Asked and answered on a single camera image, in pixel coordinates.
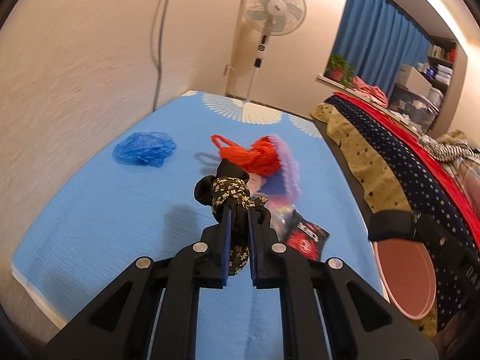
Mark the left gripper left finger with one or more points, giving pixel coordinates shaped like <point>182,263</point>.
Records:
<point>150,310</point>

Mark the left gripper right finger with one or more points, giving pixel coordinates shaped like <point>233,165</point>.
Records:
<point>327,310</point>

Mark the orange plastic bag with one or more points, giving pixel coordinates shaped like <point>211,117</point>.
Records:
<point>260,159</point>

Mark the pink plastic bucket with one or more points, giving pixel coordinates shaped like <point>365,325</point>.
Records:
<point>408,275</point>

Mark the navy star bedspread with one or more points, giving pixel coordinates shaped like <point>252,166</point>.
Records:
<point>397,174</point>

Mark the black red snack packet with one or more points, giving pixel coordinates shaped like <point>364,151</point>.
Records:
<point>306,237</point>

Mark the plaid quilt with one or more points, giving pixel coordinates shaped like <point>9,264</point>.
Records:
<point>465,171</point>

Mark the beige star bed sheet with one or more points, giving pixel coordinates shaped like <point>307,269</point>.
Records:
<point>382,189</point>

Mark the striped garment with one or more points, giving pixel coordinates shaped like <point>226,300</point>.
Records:
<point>445,153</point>

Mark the blue patterned table mat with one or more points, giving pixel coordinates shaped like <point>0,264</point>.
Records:
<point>108,214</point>

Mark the red blanket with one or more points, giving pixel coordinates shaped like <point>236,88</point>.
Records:
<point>430,189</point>

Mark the clear storage bin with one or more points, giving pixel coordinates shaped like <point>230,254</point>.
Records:
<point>418,110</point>

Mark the blue plastic bag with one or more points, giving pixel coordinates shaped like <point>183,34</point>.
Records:
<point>144,149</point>

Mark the pink clothes pile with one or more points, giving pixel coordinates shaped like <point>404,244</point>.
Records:
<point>373,93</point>

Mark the white storage box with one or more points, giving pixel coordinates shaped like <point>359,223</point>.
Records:
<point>410,79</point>

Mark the wooden bookshelf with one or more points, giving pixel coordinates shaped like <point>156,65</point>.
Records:
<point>447,64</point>

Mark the potted green plant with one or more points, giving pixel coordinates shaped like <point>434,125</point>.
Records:
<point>340,70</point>

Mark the blue curtain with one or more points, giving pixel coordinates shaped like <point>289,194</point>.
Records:
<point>376,37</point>

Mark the white standing fan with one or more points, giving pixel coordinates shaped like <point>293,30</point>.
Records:
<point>271,18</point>

